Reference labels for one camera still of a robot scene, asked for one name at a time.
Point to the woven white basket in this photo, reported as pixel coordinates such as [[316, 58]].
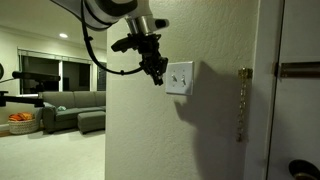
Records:
[[22, 126]]

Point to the dark window with frame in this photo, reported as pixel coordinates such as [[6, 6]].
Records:
[[43, 71]]

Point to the round ceiling light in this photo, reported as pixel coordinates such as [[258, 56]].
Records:
[[63, 35]]

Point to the orange items in basket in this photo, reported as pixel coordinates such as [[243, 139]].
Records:
[[20, 116]]

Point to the teal cloth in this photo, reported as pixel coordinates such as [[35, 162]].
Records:
[[61, 108]]

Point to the brass door hinge plate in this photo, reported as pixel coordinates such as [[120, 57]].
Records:
[[300, 69]]

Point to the white door frame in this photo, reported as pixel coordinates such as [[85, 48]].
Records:
[[261, 100]]

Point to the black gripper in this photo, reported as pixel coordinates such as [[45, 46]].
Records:
[[150, 46]]

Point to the white light switch plate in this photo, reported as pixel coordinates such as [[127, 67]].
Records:
[[180, 87]]

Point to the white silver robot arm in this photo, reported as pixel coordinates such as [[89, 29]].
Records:
[[110, 10]]

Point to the grey sectional sofa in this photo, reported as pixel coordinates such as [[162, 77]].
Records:
[[66, 103]]

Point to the brass door hinge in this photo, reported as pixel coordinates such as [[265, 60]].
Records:
[[243, 100]]

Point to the white door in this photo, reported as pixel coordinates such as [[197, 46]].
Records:
[[296, 116]]

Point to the white switch toggle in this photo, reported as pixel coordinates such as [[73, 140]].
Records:
[[183, 80], [174, 78]]

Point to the grey ottoman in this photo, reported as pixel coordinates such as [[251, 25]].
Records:
[[91, 120]]

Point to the dark round door knob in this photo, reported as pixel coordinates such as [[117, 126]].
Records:
[[301, 170]]

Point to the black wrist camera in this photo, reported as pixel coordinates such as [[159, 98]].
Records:
[[124, 44]]

